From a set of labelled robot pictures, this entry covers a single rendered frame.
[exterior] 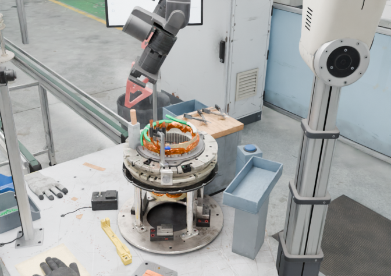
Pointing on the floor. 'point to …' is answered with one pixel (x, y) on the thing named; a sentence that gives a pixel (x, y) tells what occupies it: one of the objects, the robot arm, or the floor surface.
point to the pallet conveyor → (54, 88)
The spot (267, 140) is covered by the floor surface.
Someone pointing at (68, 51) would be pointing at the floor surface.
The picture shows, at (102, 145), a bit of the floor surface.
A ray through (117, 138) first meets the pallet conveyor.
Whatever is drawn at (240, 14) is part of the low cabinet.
